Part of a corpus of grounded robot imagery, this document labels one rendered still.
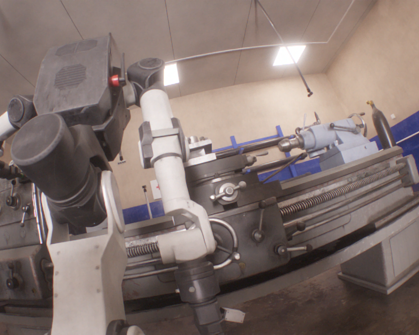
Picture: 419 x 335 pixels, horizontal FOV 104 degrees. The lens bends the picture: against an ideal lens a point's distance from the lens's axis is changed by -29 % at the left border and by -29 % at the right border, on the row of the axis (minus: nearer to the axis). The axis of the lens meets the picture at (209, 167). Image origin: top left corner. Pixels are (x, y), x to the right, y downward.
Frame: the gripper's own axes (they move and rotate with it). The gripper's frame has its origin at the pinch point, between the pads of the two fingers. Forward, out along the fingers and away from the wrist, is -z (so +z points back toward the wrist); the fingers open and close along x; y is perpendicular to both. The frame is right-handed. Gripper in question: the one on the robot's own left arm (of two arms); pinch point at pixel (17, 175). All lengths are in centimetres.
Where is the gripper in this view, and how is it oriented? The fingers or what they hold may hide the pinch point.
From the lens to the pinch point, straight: 147.1
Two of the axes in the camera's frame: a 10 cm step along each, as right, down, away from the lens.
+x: 9.7, -2.5, 0.8
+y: -2.6, -9.4, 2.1
